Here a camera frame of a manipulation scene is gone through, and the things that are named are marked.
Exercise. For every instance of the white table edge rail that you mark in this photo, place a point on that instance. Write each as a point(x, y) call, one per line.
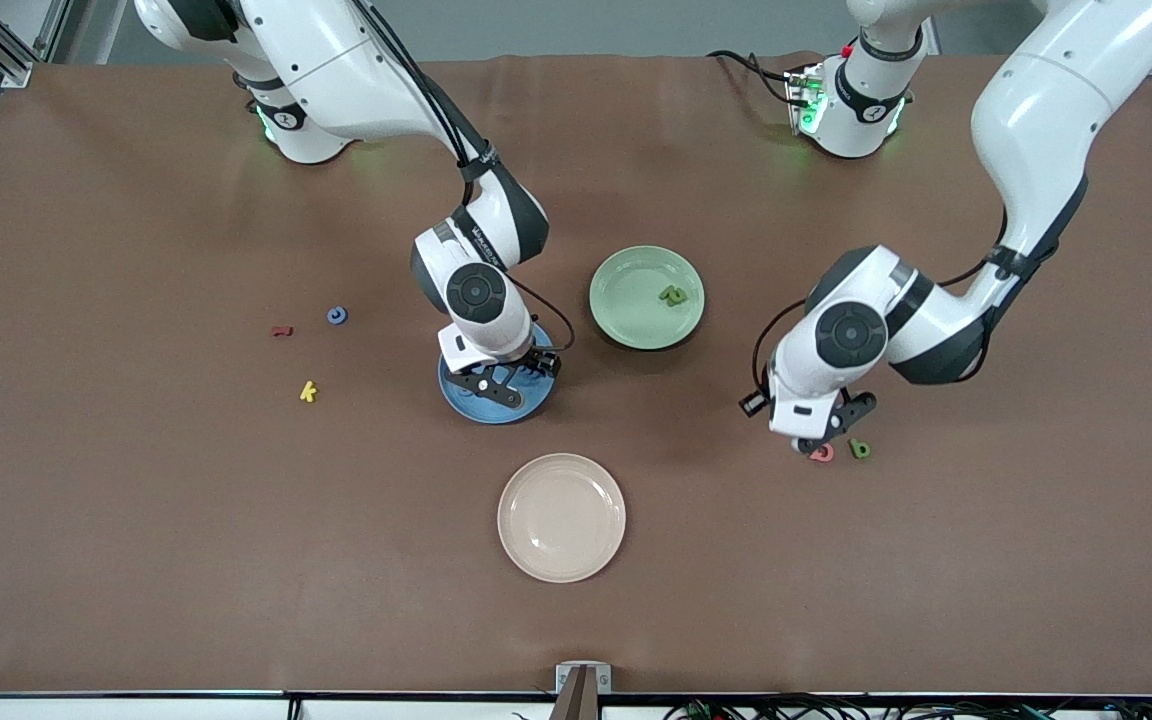
point(136, 710)

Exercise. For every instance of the blue plate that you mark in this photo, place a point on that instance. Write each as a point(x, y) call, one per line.
point(456, 396)

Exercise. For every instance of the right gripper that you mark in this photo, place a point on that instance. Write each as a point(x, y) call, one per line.
point(540, 362)

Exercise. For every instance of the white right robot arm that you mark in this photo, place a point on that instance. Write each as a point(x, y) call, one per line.
point(336, 60)

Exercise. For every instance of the blue lowercase letter c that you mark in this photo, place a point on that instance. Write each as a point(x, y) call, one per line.
point(330, 316)

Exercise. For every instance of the pink capital letter Q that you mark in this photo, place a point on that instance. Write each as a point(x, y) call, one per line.
point(824, 457)

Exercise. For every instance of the beige pink plate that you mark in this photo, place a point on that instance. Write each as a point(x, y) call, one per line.
point(561, 518)

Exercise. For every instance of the brown table mat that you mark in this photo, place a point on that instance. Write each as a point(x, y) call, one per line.
point(136, 550)

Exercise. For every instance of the green plate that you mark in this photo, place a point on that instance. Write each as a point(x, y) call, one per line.
point(626, 300)

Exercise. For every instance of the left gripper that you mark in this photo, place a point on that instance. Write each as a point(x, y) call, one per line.
point(764, 383)

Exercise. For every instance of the dark brown pole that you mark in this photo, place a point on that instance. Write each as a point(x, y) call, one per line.
point(581, 700)

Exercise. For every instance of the yellow lowercase letter k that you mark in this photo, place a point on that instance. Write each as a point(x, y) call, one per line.
point(306, 391)

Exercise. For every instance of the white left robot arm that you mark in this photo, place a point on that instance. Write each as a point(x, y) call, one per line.
point(1046, 110)

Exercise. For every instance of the green lowercase letter b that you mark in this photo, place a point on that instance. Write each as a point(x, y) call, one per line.
point(853, 448)

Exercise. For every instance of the grey metal bracket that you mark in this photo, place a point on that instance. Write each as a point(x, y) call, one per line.
point(562, 680)

